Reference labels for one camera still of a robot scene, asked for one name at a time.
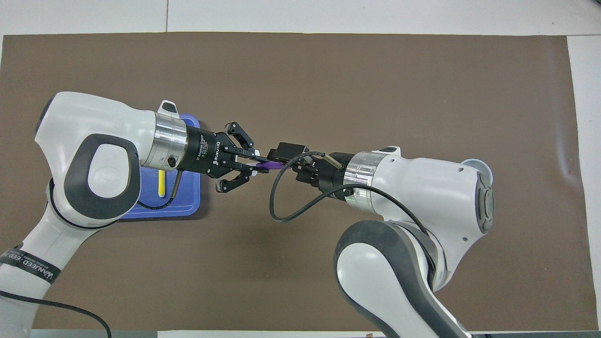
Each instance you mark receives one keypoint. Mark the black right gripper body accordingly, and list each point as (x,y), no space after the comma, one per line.
(326,173)

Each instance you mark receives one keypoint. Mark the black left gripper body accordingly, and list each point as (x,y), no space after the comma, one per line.
(206,152)

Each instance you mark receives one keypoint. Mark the purple pen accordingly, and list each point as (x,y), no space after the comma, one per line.
(266,165)

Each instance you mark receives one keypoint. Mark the yellow pen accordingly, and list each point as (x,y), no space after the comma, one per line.
(161,185)

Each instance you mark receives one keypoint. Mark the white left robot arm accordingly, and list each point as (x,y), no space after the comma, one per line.
(94,117)

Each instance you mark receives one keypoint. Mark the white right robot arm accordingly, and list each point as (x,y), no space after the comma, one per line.
(422,188)

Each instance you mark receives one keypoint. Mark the blue plastic tray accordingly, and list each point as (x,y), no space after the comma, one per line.
(188,202)

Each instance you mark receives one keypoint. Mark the brown table mat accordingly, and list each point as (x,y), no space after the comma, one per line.
(328,281)

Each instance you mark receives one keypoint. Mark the translucent plastic cup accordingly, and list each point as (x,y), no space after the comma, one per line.
(483,169)

